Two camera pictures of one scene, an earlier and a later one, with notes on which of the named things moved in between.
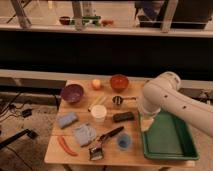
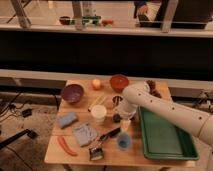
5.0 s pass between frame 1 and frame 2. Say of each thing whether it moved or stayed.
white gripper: moved
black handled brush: stayed
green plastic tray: stayed
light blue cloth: stayed
